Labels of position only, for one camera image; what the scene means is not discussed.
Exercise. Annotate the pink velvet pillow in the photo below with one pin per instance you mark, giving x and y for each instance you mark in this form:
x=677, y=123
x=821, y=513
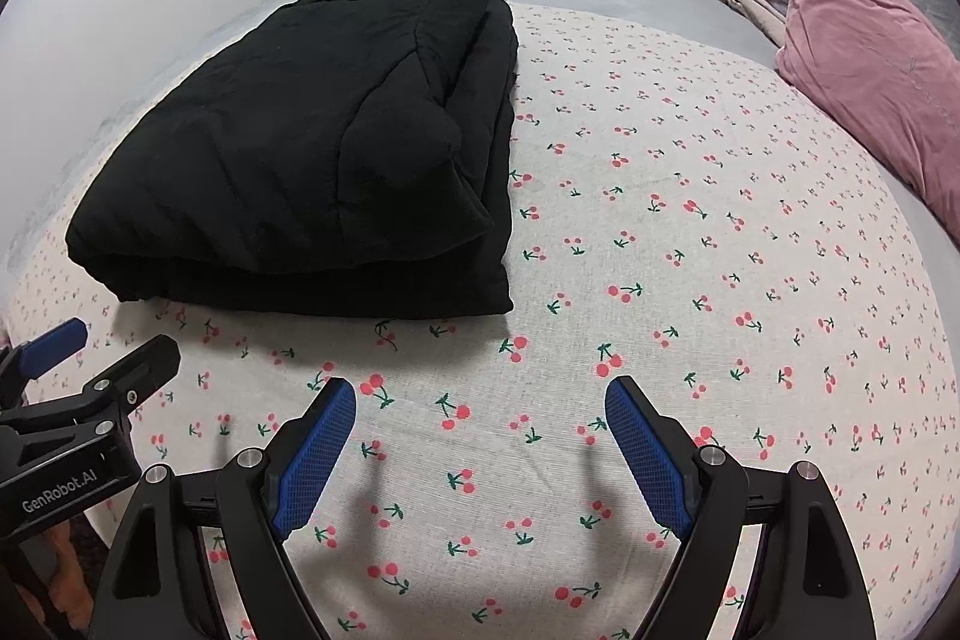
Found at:
x=877, y=63

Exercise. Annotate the cherry print blanket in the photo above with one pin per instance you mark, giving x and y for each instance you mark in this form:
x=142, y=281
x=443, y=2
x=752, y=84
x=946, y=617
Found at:
x=675, y=310

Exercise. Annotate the black padded jacket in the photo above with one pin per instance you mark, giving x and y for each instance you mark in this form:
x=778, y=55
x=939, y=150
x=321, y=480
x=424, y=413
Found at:
x=300, y=160

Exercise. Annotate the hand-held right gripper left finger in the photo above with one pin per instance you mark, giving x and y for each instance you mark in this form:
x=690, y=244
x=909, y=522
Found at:
x=315, y=460

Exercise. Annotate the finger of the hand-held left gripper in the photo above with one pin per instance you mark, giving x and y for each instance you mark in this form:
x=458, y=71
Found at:
x=139, y=374
x=52, y=344

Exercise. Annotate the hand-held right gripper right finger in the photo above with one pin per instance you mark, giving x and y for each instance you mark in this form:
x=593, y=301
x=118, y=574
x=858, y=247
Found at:
x=645, y=452

